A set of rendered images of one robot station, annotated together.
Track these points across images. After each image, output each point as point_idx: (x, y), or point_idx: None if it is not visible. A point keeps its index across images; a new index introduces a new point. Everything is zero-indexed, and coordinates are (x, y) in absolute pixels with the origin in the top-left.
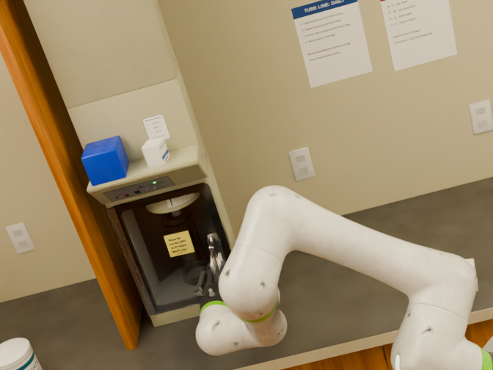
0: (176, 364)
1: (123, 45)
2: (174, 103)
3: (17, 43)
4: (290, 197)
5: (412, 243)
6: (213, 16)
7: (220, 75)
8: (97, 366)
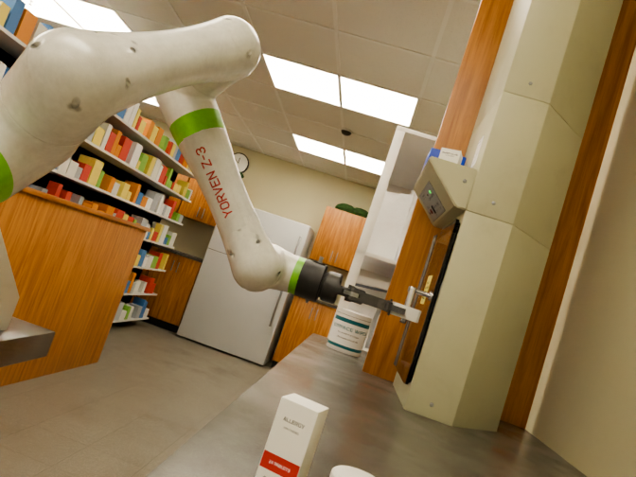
0: (319, 362)
1: (504, 62)
2: (491, 121)
3: (481, 75)
4: (222, 16)
5: (137, 39)
6: None
7: None
8: (348, 361)
